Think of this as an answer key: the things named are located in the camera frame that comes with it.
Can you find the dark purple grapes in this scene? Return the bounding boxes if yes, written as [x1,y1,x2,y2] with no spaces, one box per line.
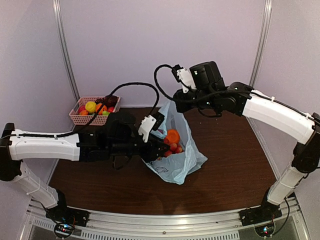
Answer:
[95,98,103,104]

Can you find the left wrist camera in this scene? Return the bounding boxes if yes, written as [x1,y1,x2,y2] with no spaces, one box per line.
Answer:
[138,112,165,143]

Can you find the aluminium corner post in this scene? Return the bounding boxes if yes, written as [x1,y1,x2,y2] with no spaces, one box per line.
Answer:
[249,0,273,87]
[52,0,80,101]

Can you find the dark red apple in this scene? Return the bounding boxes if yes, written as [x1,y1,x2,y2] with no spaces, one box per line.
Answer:
[102,95,118,108]

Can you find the black cable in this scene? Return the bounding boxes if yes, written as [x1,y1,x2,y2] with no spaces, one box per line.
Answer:
[0,82,161,141]
[153,64,181,101]

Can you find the left aluminium corner post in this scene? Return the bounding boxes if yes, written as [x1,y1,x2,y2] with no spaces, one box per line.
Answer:
[52,0,80,101]

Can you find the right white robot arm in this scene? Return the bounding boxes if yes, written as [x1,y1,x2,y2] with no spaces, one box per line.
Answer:
[172,61,320,221]

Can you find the light blue printed plastic bag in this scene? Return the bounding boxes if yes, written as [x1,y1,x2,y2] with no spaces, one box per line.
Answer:
[144,100,208,185]

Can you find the green pear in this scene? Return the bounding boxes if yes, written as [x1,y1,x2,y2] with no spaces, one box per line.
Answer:
[102,111,110,116]

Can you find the yellow lemon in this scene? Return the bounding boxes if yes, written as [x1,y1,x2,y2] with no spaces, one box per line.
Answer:
[85,101,97,114]

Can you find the orange green mango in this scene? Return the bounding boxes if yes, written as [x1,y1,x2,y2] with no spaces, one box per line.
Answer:
[78,110,89,116]

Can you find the red apple in basket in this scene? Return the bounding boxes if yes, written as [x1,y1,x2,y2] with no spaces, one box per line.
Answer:
[77,105,86,114]

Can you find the red lychee bunch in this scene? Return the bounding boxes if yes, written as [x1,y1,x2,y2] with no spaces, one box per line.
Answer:
[164,138,184,157]

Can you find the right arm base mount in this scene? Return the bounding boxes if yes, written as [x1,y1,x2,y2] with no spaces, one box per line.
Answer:
[238,191,283,227]

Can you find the red peach in basket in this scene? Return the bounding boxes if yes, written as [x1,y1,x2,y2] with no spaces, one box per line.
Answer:
[107,106,115,113]

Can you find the orange fruit in basket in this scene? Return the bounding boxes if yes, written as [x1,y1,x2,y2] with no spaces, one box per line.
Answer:
[95,103,108,116]

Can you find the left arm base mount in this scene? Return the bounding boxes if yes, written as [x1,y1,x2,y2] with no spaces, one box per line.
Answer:
[44,189,90,227]

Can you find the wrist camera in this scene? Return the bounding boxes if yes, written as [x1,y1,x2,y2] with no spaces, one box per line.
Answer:
[171,64,197,94]
[138,112,165,143]

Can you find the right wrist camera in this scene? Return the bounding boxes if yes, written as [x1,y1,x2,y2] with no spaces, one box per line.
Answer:
[171,64,197,94]

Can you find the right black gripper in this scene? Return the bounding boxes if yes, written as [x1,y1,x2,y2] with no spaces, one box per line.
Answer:
[173,88,217,113]

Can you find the right black cable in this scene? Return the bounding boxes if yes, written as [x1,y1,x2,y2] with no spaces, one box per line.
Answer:
[153,64,181,101]

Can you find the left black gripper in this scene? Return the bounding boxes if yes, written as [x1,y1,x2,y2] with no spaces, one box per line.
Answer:
[108,132,171,163]

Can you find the orange fruit in bag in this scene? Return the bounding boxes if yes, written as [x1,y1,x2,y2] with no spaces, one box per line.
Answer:
[165,129,180,144]

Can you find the right aluminium corner post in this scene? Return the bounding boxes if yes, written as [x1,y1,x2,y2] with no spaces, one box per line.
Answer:
[249,0,273,87]

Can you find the left black cable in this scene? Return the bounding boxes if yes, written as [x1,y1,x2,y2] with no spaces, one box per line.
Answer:
[0,82,161,141]

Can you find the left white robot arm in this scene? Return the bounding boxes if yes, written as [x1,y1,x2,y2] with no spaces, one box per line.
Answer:
[0,111,170,222]

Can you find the front aluminium rail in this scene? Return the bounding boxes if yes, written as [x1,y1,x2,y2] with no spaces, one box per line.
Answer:
[18,197,311,240]

